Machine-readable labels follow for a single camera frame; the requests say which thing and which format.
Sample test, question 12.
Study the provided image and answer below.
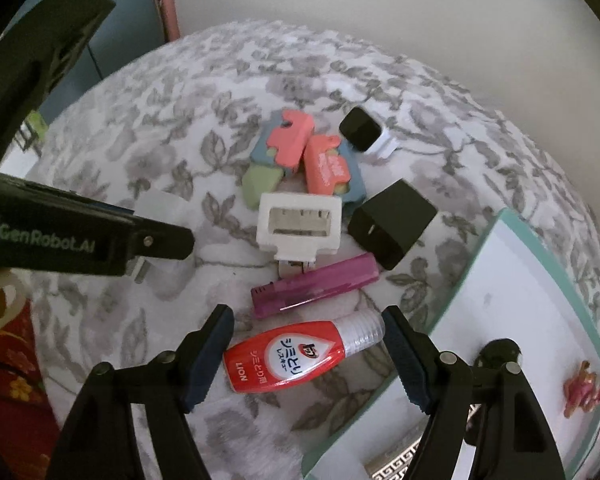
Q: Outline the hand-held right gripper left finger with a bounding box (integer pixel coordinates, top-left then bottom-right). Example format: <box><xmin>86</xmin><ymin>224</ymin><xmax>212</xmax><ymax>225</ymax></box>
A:
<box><xmin>52</xmin><ymin>304</ymin><xmax>235</xmax><ymax>480</ymax></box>

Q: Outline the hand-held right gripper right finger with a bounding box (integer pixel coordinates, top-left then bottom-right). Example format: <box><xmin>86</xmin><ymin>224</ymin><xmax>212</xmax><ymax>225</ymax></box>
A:
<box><xmin>381</xmin><ymin>305</ymin><xmax>566</xmax><ymax>480</ymax></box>

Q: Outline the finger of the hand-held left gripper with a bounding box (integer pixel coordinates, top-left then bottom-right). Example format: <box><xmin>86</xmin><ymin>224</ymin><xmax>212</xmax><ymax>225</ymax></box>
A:
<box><xmin>0</xmin><ymin>0</ymin><xmax>117</xmax><ymax>171</ymax></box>
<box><xmin>0</xmin><ymin>170</ymin><xmax>196</xmax><ymax>277</ymax></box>

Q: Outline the small red bottle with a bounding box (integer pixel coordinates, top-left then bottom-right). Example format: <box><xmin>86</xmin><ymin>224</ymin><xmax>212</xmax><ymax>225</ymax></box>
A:
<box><xmin>223</xmin><ymin>309</ymin><xmax>386</xmax><ymax>395</ymax></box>

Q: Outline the white charger cube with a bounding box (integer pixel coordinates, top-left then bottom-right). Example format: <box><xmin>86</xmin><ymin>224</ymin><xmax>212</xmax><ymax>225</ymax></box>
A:
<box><xmin>125</xmin><ymin>189</ymin><xmax>197</xmax><ymax>293</ymax></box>

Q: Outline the purple lighter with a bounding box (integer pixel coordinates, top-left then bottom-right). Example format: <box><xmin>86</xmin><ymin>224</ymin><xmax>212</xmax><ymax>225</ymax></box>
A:
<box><xmin>251</xmin><ymin>254</ymin><xmax>380</xmax><ymax>318</ymax></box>

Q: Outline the teal rimmed white tray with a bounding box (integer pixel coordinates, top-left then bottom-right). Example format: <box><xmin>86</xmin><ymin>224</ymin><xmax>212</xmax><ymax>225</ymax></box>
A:
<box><xmin>300</xmin><ymin>208</ymin><xmax>600</xmax><ymax>480</ymax></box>

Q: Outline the black charger cube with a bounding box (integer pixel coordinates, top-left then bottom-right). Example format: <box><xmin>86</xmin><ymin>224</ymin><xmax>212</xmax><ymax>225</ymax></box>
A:
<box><xmin>347</xmin><ymin>180</ymin><xmax>438</xmax><ymax>271</ymax></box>

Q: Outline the toy puppy with pink helmet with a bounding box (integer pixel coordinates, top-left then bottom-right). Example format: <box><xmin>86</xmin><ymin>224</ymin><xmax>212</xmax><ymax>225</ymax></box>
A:
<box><xmin>562</xmin><ymin>360</ymin><xmax>600</xmax><ymax>418</ymax></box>

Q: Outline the cream plug adapter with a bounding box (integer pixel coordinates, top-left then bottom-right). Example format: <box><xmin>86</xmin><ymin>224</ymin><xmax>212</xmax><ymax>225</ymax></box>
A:
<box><xmin>256</xmin><ymin>191</ymin><xmax>343</xmax><ymax>277</ymax></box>

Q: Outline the pink blue toy block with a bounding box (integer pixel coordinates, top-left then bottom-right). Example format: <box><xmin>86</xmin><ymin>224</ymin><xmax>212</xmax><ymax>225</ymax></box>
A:
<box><xmin>302</xmin><ymin>134</ymin><xmax>368</xmax><ymax>204</ymax></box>
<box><xmin>241</xmin><ymin>109</ymin><xmax>315</xmax><ymax>212</ymax></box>

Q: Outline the white smartwatch with black screen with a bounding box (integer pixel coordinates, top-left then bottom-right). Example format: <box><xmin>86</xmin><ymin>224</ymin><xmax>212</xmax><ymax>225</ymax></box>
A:
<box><xmin>339</xmin><ymin>106</ymin><xmax>398</xmax><ymax>160</ymax></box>

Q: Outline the green box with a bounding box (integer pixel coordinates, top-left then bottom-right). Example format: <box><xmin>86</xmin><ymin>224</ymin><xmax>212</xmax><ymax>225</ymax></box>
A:
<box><xmin>17</xmin><ymin>110</ymin><xmax>48</xmax><ymax>153</ymax></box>

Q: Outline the dark teal cabinet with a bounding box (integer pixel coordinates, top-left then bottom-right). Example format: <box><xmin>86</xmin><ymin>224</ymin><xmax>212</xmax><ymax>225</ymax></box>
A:
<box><xmin>0</xmin><ymin>0</ymin><xmax>168</xmax><ymax>131</ymax></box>

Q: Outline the pink board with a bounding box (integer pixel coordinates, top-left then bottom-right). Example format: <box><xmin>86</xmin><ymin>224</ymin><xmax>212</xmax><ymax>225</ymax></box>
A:
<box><xmin>152</xmin><ymin>0</ymin><xmax>182</xmax><ymax>43</ymax></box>

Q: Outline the red patterned cloth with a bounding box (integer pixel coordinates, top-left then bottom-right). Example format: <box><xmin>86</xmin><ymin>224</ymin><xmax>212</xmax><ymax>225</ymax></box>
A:
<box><xmin>0</xmin><ymin>267</ymin><xmax>63</xmax><ymax>480</ymax></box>

